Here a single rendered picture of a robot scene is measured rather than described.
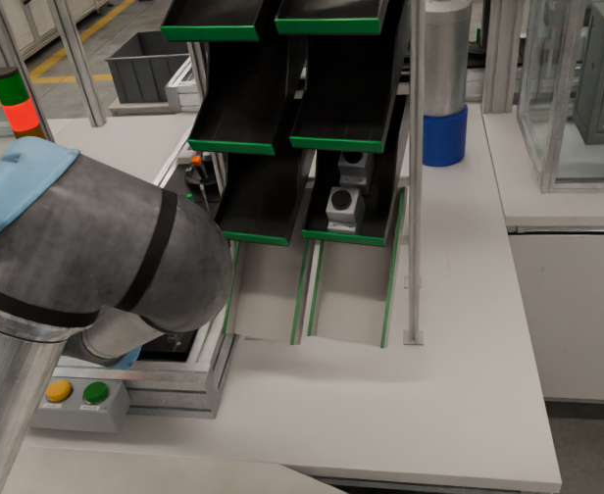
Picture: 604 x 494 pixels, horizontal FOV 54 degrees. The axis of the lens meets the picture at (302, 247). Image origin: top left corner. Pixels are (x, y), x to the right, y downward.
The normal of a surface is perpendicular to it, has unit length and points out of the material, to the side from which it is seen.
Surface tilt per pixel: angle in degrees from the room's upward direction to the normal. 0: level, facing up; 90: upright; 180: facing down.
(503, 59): 90
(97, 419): 90
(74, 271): 85
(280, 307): 45
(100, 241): 67
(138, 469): 0
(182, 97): 90
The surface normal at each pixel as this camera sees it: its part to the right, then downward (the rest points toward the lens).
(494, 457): -0.11, -0.79
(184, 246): 0.59, -0.11
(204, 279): 0.76, 0.35
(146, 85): -0.15, 0.61
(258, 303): -0.29, -0.15
